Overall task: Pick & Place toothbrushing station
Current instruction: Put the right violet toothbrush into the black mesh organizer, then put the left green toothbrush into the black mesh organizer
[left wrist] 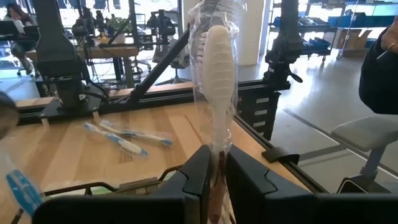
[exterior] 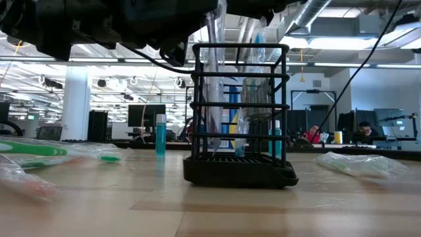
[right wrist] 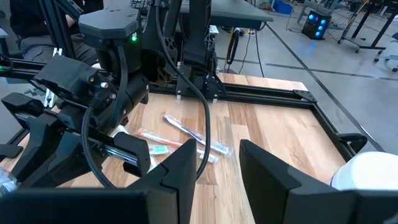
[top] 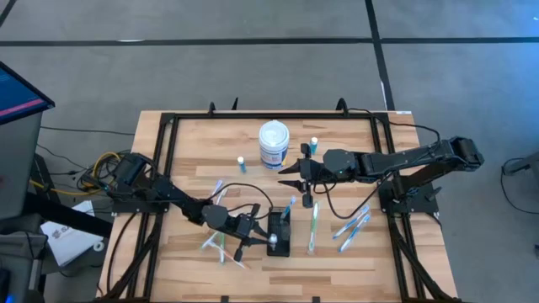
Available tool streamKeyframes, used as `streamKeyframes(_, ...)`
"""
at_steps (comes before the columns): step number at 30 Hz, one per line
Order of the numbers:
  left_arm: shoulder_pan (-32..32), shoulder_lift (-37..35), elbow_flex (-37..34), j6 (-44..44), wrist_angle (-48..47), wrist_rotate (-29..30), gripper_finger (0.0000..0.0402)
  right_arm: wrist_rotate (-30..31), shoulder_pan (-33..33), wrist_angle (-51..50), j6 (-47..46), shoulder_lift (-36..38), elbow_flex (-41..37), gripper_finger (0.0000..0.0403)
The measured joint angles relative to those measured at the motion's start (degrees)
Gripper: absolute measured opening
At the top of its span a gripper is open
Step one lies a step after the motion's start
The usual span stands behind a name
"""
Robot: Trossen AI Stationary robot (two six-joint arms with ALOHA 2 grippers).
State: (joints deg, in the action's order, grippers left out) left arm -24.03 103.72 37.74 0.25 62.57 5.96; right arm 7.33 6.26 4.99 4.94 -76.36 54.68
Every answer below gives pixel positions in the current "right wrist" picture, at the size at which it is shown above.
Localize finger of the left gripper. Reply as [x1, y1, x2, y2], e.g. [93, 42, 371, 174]
[1, 92, 108, 189]
[113, 131, 152, 179]

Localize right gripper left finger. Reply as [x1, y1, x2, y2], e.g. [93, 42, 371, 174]
[0, 138, 198, 224]

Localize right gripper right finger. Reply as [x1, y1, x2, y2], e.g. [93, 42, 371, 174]
[238, 139, 398, 224]

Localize green toothbrush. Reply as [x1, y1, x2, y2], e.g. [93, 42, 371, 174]
[148, 144, 171, 156]

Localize red white toothbrush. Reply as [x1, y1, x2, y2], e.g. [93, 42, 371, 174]
[136, 127, 220, 165]

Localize black table clamp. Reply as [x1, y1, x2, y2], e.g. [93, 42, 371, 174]
[0, 144, 24, 159]
[337, 133, 369, 154]

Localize white wipes canister blue label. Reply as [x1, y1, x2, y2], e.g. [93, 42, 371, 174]
[329, 151, 398, 192]

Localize person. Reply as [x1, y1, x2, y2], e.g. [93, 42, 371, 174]
[9, 0, 105, 67]

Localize dark grey desk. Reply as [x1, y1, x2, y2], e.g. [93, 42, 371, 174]
[179, 0, 274, 31]

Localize grey office chair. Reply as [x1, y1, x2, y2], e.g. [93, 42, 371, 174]
[374, 30, 398, 73]

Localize blue plastic bin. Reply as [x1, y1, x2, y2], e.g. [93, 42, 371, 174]
[272, 0, 294, 15]

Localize computer tower blue lights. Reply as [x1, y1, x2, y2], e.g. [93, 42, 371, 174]
[301, 10, 333, 40]

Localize black wheeled stand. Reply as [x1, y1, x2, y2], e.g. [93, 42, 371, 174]
[337, 0, 398, 54]

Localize black left camera cable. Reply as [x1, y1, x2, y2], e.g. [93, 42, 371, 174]
[80, 90, 125, 190]

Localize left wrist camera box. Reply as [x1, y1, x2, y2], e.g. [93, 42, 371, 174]
[33, 55, 109, 105]

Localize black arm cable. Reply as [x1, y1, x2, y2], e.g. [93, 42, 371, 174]
[154, 0, 213, 181]

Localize black hanging cable bundle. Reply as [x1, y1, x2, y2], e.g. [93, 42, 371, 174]
[226, 27, 266, 78]

